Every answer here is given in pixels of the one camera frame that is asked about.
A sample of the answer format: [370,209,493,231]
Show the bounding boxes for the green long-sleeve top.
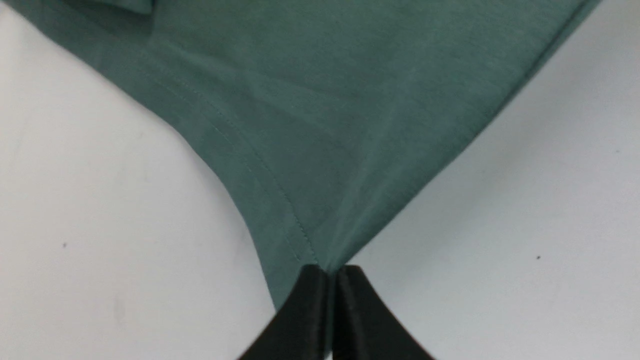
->
[7,0,598,308]

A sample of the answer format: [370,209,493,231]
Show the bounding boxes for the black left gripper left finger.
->
[240,264,329,360]

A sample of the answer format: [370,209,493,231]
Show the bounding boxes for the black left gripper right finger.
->
[332,265,433,360]

